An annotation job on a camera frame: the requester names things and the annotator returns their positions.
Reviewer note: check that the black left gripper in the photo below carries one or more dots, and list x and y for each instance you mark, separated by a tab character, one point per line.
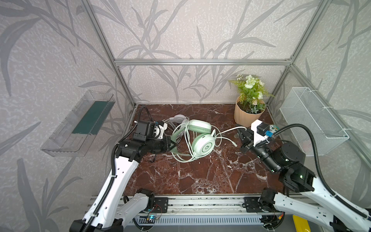
164	143

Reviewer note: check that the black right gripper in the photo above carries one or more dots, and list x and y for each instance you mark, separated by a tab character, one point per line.
248	143

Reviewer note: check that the white over-ear headphones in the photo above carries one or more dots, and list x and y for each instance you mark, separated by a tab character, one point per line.
175	121

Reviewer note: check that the mint green over-ear headphones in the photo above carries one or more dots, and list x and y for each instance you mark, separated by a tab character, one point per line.
199	137

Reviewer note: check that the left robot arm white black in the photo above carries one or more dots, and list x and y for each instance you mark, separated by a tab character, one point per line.
125	159

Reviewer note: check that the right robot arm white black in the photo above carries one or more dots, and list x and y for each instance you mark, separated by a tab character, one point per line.
333	212

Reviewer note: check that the small green white tin can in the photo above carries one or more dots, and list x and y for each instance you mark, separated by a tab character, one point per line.
273	128

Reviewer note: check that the potted plant beige pot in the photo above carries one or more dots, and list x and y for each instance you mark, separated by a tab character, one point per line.
250	104

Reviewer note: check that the yellow object at front edge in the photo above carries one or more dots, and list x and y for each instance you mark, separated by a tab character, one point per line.
301	225

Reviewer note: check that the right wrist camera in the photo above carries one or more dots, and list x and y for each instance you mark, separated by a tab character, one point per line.
262	133

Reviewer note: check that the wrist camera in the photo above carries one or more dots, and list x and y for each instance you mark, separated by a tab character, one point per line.
262	133
148	130

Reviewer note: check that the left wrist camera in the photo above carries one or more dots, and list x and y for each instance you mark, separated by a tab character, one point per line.
148	130

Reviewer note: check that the white wire mesh basket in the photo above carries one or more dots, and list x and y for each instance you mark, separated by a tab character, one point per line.
302	106

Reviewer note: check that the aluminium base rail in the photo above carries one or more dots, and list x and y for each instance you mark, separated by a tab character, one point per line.
203	207

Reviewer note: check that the clear plastic wall shelf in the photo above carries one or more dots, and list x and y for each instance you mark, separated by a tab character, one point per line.
76	133

